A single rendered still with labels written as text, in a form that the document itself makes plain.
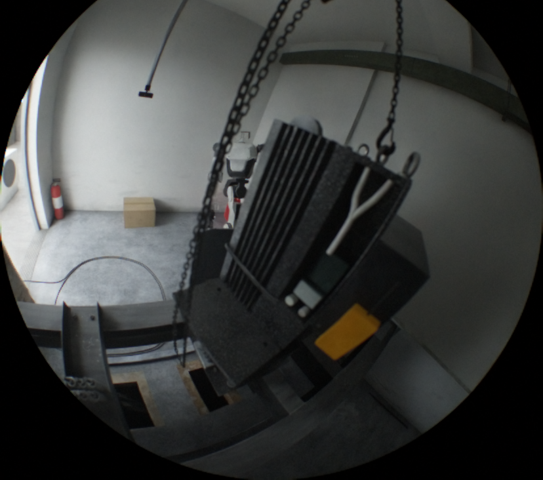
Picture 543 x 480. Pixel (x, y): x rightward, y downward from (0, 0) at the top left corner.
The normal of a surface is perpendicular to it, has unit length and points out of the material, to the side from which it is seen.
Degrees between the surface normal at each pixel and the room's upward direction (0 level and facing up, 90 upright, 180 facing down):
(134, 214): 90
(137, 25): 90
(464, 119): 90
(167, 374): 0
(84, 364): 0
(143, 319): 0
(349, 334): 90
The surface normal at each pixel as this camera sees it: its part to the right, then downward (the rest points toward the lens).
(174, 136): 0.54, 0.53
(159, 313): 0.36, -0.85
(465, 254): -0.77, -0.02
